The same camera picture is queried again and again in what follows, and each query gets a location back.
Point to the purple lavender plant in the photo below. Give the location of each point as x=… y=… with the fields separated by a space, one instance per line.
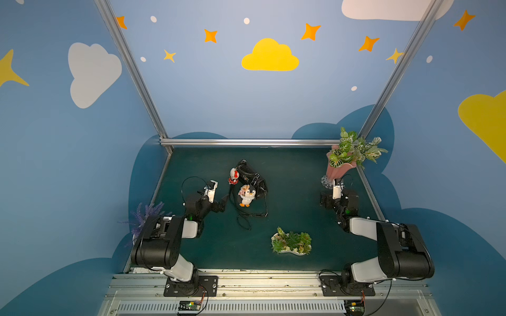
x=140 y=216

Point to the green circuit board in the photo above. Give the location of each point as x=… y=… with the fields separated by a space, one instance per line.
x=189 y=306
x=354 y=308

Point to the left green circuit board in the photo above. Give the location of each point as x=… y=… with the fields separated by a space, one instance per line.
x=189 y=306

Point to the aluminium post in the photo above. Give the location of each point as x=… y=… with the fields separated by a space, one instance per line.
x=421 y=31
x=107 y=13

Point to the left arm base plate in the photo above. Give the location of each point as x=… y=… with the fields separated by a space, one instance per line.
x=198 y=285

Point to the aluminium right post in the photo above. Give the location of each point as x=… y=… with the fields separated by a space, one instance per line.
x=421 y=31

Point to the right green circuit board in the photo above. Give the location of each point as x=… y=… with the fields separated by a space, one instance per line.
x=354 y=308

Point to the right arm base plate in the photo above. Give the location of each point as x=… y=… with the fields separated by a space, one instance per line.
x=334 y=285

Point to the white kitty plush charm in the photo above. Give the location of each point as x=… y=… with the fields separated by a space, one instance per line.
x=233 y=176

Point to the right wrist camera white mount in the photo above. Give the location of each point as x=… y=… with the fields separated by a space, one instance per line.
x=337 y=189

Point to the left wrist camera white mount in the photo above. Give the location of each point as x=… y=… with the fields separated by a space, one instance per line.
x=210 y=190

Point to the front aluminium rail bench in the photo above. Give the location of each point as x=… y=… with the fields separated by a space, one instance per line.
x=263 y=292

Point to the succulent plants white tray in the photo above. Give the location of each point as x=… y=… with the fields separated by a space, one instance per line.
x=291 y=243

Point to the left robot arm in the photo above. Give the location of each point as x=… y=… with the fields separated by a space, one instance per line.
x=158 y=247

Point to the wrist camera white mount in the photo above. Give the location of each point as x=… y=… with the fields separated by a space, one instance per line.
x=337 y=189
x=210 y=190

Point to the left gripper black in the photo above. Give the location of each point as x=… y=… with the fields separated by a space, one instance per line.
x=217 y=202

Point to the aluminium back rail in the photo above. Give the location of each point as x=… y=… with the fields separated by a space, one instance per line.
x=207 y=142

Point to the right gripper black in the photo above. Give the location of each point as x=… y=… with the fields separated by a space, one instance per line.
x=328 y=199

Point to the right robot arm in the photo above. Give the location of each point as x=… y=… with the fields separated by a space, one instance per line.
x=402 y=253

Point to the penguin plush charm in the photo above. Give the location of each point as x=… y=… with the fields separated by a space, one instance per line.
x=247 y=194

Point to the aluminium left post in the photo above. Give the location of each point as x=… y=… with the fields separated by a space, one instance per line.
x=107 y=13

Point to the pink vase with plant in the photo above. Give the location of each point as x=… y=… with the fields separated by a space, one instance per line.
x=351 y=152

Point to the black leather handbag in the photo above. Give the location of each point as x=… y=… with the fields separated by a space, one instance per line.
x=247 y=175

